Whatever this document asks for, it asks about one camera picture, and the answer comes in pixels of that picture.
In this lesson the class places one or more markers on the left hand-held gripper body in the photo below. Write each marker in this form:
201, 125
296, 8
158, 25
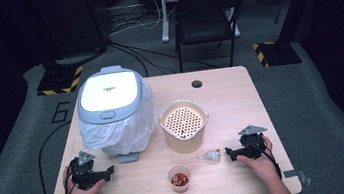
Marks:
84, 177

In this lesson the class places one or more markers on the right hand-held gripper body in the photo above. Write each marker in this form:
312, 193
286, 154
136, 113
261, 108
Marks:
253, 146

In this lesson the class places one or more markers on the clear plastic wrapper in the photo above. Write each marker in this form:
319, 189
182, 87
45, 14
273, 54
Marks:
211, 156

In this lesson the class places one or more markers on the white plastic bin liner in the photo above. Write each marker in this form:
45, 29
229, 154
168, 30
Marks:
121, 134

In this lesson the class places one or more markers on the beige container with perforated strainer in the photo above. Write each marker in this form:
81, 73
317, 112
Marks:
186, 144

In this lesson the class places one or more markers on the red food scraps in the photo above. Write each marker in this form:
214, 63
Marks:
180, 179

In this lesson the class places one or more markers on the clear plastic cup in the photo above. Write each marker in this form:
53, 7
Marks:
180, 189

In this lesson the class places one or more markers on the white pedal trash can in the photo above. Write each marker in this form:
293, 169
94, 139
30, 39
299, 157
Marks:
109, 91

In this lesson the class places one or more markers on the person's right hand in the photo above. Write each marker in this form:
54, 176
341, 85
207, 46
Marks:
263, 165

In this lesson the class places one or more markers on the grey table clamp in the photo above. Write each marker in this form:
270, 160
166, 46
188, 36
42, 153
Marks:
299, 176

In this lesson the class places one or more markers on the black stand base striped edge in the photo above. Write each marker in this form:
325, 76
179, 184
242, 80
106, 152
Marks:
280, 54
57, 80

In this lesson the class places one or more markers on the black folding chair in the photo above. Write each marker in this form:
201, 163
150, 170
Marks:
207, 21

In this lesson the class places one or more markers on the black cabinet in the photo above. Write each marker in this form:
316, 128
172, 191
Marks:
69, 19

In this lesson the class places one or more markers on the white desk frame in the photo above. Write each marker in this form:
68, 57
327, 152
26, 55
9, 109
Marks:
163, 17

